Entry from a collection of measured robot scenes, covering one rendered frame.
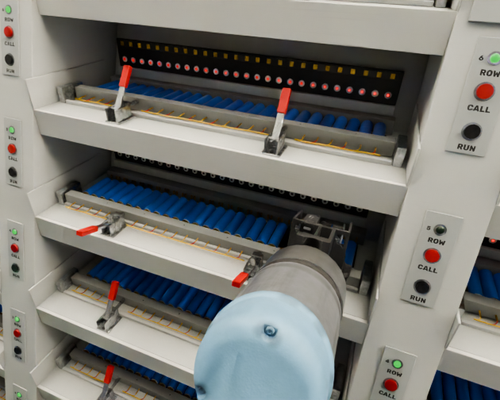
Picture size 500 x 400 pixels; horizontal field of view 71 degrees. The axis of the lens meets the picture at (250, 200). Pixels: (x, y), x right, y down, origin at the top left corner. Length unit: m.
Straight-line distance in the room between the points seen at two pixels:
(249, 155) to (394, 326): 0.30
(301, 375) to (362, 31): 0.38
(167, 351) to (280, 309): 0.48
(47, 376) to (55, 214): 0.39
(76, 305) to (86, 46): 0.51
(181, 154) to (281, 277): 0.31
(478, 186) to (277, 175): 0.24
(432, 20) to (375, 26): 0.06
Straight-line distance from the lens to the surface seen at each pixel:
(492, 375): 0.58
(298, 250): 0.35
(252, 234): 0.60
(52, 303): 0.85
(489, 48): 0.48
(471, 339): 0.58
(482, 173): 0.48
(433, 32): 0.48
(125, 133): 0.59
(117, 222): 0.66
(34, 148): 0.73
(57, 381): 0.96
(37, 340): 0.90
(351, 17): 0.48
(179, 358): 0.70
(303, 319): 0.25
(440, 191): 0.47
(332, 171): 0.47
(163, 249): 0.61
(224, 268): 0.57
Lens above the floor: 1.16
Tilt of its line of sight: 15 degrees down
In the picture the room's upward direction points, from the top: 9 degrees clockwise
